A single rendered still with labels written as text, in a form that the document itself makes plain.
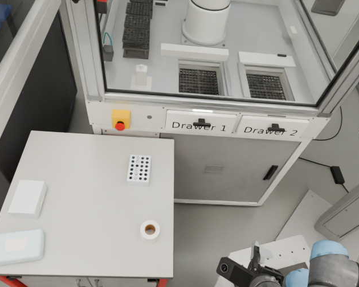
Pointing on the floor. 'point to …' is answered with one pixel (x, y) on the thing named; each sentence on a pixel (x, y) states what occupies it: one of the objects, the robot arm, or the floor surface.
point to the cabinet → (222, 164)
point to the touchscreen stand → (333, 219)
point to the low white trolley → (93, 213)
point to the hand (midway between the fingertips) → (245, 264)
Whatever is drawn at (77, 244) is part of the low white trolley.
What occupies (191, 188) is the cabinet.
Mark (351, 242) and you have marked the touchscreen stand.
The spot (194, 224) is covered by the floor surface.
